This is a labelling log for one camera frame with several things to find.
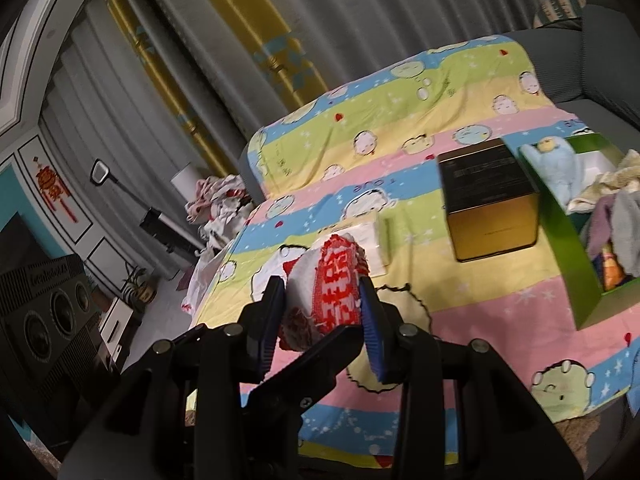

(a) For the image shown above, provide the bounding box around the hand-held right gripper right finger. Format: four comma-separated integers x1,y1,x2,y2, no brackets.
357,276,585,480

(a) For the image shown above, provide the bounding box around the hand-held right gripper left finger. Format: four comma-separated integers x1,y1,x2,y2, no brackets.
60,275,287,480

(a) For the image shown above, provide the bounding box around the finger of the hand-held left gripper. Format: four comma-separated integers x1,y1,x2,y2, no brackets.
240,326,366,480

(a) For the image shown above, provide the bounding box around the red white small packet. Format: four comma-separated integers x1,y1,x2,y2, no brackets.
278,232,372,354

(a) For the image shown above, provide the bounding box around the light blue cloth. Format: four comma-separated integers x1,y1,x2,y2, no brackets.
530,137,590,212

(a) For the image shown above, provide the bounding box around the beige chenille towel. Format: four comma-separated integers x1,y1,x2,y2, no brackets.
566,159,633,214

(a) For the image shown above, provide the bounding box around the cartoon printed blanket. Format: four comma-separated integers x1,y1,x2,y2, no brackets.
187,34,640,471

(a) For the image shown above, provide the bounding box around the white plastic bag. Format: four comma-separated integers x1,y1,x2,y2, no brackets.
181,249,228,317

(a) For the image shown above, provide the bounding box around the folded white towel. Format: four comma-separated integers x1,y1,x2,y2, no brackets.
345,219,397,277

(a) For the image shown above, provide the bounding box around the pile of clothes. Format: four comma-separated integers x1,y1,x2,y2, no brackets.
184,174,253,257

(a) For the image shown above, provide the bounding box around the potted plant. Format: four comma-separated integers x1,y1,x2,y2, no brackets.
121,264,153,307

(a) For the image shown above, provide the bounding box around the upright stick vacuum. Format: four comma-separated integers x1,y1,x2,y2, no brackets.
89,159,206,263

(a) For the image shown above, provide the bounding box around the white side cabinet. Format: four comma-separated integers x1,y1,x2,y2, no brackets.
96,294,145,358

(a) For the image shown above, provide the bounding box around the dark grey padded seat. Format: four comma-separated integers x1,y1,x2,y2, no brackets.
238,135,268,198

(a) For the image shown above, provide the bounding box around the white cylinder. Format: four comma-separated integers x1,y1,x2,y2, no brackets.
170,161,202,202

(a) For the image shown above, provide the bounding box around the black gold box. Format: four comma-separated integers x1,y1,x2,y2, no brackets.
436,139,542,264

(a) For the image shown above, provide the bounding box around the black speaker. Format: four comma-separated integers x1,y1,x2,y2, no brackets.
0,254,103,403

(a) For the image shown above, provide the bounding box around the brown fuzzy rug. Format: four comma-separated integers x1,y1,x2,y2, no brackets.
547,411,618,463

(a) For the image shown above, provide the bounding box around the dark television screen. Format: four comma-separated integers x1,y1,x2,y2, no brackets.
0,211,53,273

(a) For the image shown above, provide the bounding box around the yellow patterned curtain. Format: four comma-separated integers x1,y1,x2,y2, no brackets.
179,0,332,108
100,0,238,178

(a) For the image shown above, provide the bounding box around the grey curtain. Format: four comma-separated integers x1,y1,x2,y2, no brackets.
37,0,561,281

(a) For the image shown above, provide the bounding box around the grey sofa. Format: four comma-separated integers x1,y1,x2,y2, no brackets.
517,0,640,128

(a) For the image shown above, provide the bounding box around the striped cushion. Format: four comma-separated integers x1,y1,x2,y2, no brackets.
531,0,587,29

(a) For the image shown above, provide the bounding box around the red knot wall ornament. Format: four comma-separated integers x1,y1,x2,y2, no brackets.
31,155,80,224

